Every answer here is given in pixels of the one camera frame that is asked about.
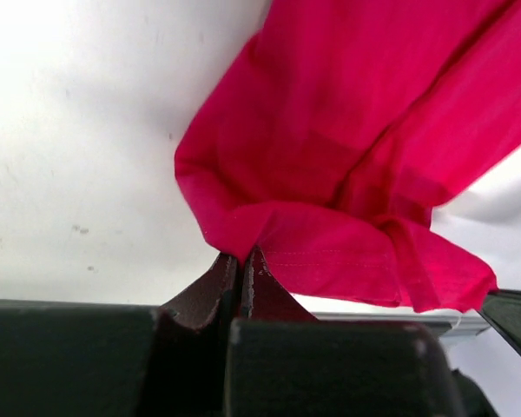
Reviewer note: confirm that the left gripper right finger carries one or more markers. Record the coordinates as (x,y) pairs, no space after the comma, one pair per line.
(262,296)

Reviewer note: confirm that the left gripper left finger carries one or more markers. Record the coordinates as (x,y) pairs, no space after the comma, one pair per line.
(199,304)

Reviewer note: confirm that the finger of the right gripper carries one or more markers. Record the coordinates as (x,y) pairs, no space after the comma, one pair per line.
(502,310)

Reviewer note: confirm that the bright red t-shirt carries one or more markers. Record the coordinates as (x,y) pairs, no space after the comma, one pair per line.
(338,129)

